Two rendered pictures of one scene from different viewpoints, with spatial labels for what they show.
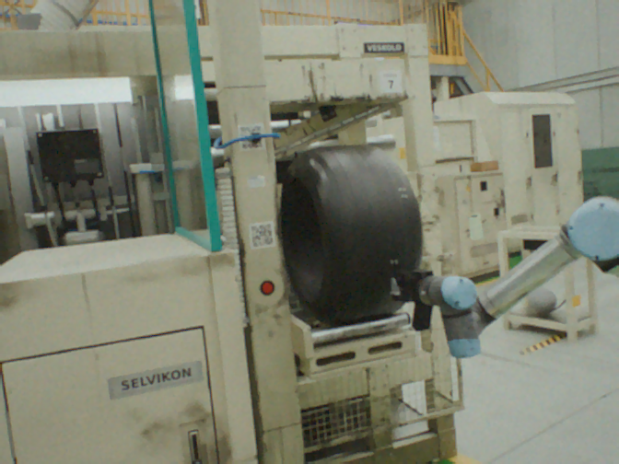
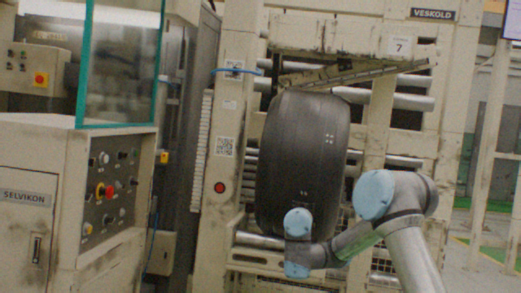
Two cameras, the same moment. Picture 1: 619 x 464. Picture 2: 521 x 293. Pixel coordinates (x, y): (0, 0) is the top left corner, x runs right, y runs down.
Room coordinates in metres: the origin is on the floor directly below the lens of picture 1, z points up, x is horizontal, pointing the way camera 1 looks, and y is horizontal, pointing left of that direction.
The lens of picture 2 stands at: (-0.10, -0.88, 1.38)
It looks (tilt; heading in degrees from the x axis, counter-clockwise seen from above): 4 degrees down; 26
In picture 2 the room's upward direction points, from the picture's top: 7 degrees clockwise
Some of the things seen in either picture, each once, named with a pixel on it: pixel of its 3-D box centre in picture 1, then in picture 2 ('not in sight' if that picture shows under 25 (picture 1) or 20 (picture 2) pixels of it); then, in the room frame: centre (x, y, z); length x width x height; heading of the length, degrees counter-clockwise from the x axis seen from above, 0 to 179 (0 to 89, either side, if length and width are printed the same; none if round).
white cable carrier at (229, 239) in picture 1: (232, 248); (203, 150); (1.64, 0.23, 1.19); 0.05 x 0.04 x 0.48; 19
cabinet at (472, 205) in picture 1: (464, 226); not in sight; (6.51, -1.83, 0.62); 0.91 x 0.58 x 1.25; 124
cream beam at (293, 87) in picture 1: (320, 87); (341, 41); (2.12, -0.09, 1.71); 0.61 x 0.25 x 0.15; 109
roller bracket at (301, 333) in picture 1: (288, 329); (238, 227); (1.74, 0.10, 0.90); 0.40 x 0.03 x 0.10; 19
